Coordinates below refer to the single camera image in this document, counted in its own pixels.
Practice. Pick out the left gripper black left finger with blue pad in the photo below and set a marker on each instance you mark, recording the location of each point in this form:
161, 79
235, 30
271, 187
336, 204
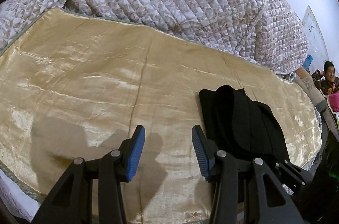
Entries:
131, 150

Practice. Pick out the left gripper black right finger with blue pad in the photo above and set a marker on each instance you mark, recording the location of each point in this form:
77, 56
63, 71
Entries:
205, 150

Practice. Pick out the black pants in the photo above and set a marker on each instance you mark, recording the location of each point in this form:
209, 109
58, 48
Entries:
244, 128

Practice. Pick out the golden satin bed cover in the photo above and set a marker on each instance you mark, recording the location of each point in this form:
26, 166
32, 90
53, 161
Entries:
73, 86

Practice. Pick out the pink cloth item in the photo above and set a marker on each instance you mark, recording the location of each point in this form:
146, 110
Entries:
333, 100

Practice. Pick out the beige sofa armrest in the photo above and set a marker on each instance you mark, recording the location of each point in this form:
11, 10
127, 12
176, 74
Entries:
305, 81

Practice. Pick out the seated person in background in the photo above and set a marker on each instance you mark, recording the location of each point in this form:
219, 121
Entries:
325, 80

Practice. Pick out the blue small object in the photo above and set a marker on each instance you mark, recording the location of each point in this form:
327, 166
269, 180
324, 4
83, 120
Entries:
308, 61

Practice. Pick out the floral quilted comforter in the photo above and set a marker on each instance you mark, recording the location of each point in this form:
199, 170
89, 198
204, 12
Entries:
267, 32

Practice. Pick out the white wall poster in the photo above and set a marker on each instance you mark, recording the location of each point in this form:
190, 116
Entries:
317, 46

